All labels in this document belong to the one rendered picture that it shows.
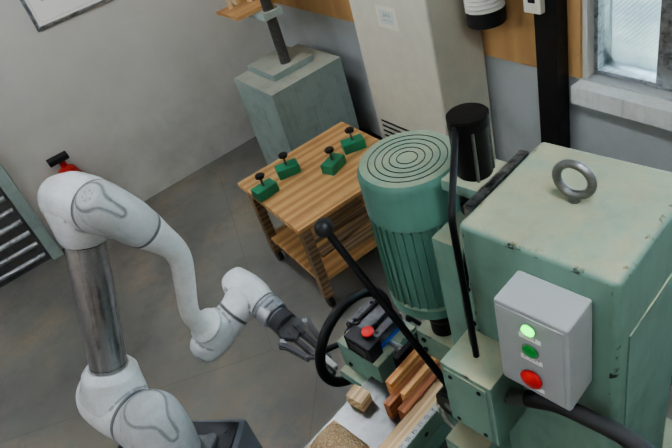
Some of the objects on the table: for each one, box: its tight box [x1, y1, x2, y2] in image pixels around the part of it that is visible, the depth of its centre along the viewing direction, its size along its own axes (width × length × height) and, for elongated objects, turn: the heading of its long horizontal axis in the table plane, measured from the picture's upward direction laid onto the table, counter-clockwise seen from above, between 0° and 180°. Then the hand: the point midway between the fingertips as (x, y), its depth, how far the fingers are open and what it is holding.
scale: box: [398, 402, 437, 448], centre depth 127 cm, size 50×1×1 cm, turn 154°
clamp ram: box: [387, 331, 419, 369], centre depth 137 cm, size 9×8×9 cm
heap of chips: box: [307, 419, 371, 448], centre depth 126 cm, size 9×14×4 cm, turn 64°
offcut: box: [346, 384, 373, 412], centre depth 134 cm, size 4×4×3 cm
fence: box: [406, 410, 444, 448], centre depth 128 cm, size 60×2×6 cm, turn 154°
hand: (327, 361), depth 168 cm, fingers closed
